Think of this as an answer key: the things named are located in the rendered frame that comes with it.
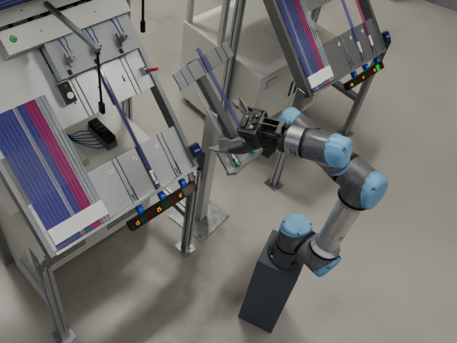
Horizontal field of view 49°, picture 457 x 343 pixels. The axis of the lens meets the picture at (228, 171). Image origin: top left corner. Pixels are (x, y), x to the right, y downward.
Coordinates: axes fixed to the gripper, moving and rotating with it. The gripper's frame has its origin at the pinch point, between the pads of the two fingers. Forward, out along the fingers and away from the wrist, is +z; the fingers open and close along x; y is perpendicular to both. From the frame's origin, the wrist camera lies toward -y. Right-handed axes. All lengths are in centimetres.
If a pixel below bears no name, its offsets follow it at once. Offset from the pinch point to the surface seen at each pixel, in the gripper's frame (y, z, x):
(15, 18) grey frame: 11, 81, -14
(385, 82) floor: -228, 16, -176
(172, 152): -58, 48, -10
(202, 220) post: -139, 64, -5
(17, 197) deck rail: -20, 71, 35
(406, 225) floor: -192, -34, -56
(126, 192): -50, 53, 14
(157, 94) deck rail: -45, 59, -27
